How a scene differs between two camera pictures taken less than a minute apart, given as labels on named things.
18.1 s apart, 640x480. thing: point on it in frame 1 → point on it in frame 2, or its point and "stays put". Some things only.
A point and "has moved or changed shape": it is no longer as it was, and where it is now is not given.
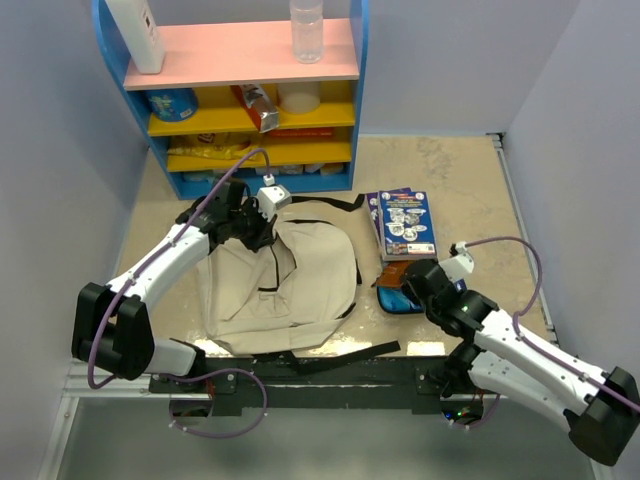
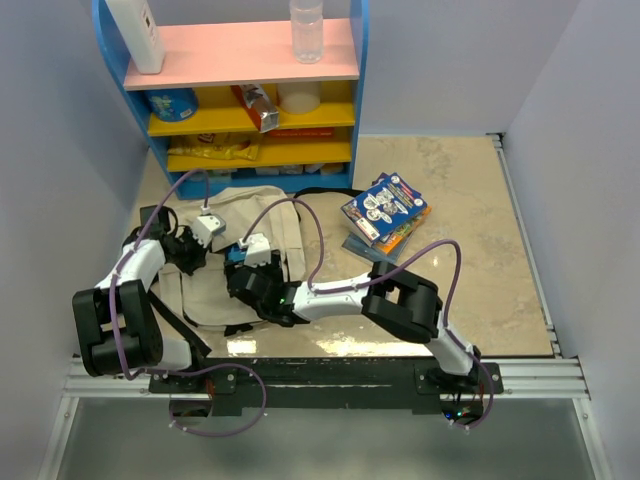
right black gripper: [404, 283] → [274, 268]
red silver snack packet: [264, 115] stays put
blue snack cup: [172, 104] stays put
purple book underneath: [374, 203] → [390, 249]
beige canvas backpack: [283, 301] has moved or changed shape
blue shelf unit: [231, 103] stays put
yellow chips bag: [214, 146] stays put
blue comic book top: [406, 226] → [384, 208]
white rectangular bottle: [139, 28] stays put
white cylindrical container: [299, 97] stays put
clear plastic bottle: [307, 31] stays put
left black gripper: [264, 236] → [200, 257]
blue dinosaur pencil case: [397, 300] has moved or changed shape
